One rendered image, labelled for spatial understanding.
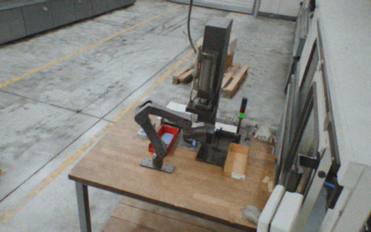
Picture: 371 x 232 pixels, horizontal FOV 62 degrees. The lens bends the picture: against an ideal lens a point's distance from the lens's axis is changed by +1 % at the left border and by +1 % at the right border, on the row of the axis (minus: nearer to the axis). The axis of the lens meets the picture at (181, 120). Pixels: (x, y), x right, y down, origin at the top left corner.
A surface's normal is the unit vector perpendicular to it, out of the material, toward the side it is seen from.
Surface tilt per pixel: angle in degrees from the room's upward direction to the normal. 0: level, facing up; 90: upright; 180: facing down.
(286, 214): 7
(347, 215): 90
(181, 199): 0
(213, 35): 90
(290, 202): 7
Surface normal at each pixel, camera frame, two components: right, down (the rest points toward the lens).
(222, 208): 0.09, -0.85
